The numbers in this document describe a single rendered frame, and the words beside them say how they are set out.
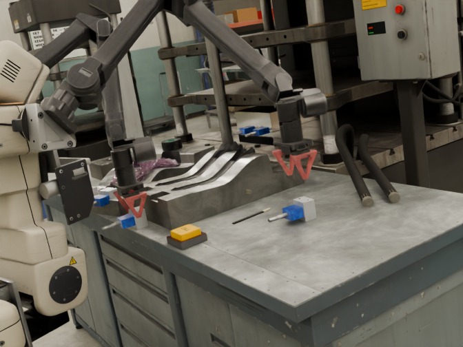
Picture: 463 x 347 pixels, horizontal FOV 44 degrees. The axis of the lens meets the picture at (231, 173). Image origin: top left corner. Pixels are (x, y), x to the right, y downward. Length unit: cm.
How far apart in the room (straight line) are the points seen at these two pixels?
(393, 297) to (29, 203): 95
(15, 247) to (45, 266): 10
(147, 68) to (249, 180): 789
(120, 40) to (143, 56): 801
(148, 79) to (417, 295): 844
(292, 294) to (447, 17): 117
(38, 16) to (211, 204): 481
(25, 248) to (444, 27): 143
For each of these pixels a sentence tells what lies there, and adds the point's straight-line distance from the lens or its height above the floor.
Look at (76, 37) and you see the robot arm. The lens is 194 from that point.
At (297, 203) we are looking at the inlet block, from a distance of 155.
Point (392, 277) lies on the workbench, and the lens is 133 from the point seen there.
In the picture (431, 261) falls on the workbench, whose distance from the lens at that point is 143.
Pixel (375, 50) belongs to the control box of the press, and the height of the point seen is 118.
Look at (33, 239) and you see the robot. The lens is 159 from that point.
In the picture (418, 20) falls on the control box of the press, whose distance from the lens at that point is 195.
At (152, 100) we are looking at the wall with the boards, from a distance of 962.
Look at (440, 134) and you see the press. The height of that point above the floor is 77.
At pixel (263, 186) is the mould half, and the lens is 180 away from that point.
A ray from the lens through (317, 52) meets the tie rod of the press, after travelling 210.
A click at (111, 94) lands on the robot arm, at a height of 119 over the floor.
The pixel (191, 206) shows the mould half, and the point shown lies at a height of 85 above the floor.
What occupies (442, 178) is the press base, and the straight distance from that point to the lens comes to 257.
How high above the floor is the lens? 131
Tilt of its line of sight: 14 degrees down
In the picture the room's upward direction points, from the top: 9 degrees counter-clockwise
